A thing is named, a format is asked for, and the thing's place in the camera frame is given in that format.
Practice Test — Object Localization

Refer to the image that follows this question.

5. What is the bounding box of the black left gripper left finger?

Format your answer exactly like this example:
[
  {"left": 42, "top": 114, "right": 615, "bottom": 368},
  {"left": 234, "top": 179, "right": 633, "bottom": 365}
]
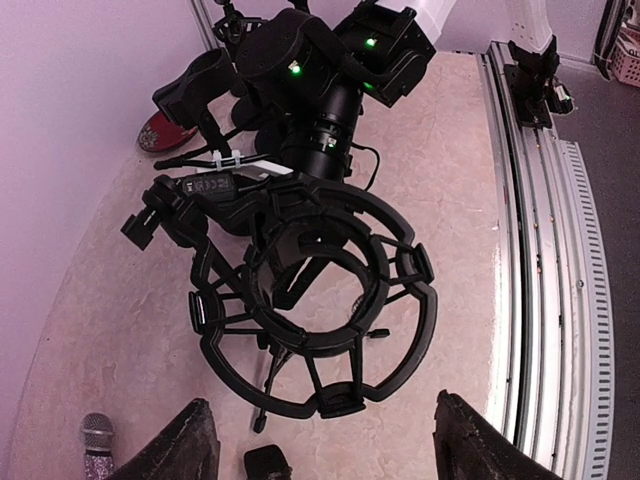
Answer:
[{"left": 109, "top": 398, "right": 221, "bottom": 480}]

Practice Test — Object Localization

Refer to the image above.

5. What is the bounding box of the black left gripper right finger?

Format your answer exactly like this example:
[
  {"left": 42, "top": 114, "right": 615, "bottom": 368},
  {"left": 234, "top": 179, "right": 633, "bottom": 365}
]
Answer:
[{"left": 433, "top": 390, "right": 558, "bottom": 480}]

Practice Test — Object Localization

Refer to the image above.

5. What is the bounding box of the rhinestone silver-head microphone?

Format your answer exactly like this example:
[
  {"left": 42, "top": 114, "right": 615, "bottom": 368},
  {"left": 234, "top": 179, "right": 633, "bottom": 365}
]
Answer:
[{"left": 80, "top": 412, "right": 115, "bottom": 480}]

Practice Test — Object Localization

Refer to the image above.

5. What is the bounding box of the black tripod microphone stand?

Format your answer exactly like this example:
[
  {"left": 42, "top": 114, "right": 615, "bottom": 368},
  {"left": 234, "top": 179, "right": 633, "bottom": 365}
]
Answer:
[{"left": 122, "top": 175, "right": 437, "bottom": 432}]

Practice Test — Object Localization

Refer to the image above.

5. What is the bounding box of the black short stand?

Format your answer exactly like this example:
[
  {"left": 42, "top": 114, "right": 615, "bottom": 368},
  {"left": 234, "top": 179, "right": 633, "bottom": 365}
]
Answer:
[{"left": 213, "top": 0, "right": 266, "bottom": 51}]

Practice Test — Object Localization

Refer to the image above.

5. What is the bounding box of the black microphone orange end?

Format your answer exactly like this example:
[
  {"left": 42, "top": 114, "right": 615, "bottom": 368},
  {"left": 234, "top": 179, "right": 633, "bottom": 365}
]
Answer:
[{"left": 243, "top": 444, "right": 292, "bottom": 480}]

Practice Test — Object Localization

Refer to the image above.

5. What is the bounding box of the black tall round-base stand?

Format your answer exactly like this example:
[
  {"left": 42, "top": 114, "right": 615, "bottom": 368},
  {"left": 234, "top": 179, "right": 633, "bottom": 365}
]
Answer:
[{"left": 152, "top": 48, "right": 239, "bottom": 155}]

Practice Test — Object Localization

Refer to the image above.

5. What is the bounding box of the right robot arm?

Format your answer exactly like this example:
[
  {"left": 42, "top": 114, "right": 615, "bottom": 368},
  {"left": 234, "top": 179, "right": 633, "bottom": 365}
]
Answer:
[{"left": 236, "top": 1, "right": 436, "bottom": 181}]

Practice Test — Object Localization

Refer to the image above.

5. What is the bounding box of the red floral plate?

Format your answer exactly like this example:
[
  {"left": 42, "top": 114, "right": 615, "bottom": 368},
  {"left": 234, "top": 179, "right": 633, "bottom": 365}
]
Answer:
[{"left": 137, "top": 111, "right": 198, "bottom": 154}]

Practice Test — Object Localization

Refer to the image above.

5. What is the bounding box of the aluminium front rail frame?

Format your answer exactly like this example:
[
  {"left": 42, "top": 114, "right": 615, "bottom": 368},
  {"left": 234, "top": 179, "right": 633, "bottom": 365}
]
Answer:
[{"left": 478, "top": 43, "right": 615, "bottom": 479}]

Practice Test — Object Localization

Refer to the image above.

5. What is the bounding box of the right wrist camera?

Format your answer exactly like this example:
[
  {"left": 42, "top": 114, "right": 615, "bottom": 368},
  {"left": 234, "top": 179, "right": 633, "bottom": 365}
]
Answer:
[{"left": 177, "top": 154, "right": 293, "bottom": 197}]

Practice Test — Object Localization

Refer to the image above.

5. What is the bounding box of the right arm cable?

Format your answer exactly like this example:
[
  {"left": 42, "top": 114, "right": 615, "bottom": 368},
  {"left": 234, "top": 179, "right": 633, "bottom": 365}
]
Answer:
[{"left": 152, "top": 141, "right": 381, "bottom": 192}]

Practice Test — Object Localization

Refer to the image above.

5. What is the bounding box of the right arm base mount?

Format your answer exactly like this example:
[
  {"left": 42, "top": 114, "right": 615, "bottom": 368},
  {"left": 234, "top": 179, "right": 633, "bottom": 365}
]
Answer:
[{"left": 504, "top": 35, "right": 574, "bottom": 129}]

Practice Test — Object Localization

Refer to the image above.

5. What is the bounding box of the right aluminium corner post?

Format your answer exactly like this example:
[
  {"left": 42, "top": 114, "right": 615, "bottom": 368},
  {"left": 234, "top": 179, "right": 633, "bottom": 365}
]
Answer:
[{"left": 189, "top": 0, "right": 219, "bottom": 50}]

